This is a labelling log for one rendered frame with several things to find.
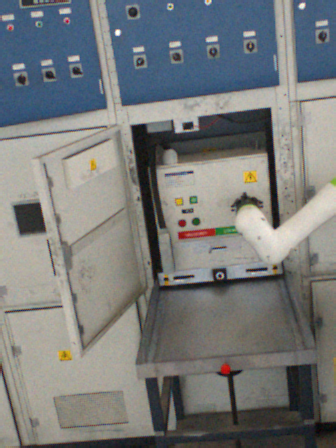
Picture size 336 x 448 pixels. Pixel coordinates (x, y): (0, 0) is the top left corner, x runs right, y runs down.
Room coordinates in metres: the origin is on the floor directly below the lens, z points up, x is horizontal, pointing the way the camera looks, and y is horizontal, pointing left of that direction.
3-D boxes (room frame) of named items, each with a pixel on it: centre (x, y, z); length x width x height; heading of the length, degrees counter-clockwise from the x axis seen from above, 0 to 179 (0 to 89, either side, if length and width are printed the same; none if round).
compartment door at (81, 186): (2.27, 0.30, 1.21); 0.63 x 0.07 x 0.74; 156
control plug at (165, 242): (2.42, 0.04, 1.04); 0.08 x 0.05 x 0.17; 174
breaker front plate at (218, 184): (2.47, -0.17, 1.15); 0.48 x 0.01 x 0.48; 84
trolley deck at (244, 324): (2.17, -0.14, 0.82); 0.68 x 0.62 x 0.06; 174
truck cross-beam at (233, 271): (2.48, -0.18, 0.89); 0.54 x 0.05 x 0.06; 84
